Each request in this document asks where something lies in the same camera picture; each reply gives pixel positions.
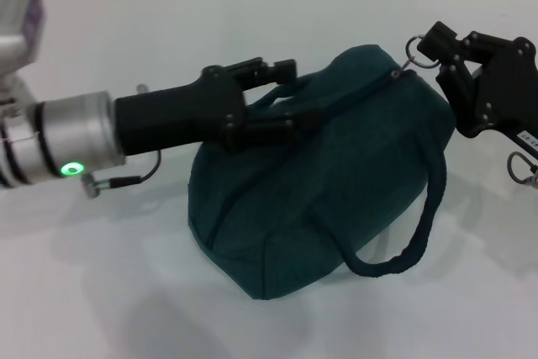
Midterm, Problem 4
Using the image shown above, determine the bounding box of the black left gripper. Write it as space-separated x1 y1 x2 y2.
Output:
113 56 324 157

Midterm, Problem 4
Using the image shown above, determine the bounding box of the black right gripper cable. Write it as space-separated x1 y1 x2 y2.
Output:
506 150 538 186

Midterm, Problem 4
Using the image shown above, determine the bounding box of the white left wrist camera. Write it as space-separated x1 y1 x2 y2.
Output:
0 0 46 79

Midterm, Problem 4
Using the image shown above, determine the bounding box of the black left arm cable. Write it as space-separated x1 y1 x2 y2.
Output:
109 150 163 187

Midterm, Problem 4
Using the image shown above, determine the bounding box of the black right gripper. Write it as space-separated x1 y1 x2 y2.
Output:
419 20 538 144

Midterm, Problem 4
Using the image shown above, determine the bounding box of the dark teal insulated bag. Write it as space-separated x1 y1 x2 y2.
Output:
187 43 458 302

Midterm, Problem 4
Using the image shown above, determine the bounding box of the silver cable connector plug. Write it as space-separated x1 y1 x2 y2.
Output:
81 172 113 199

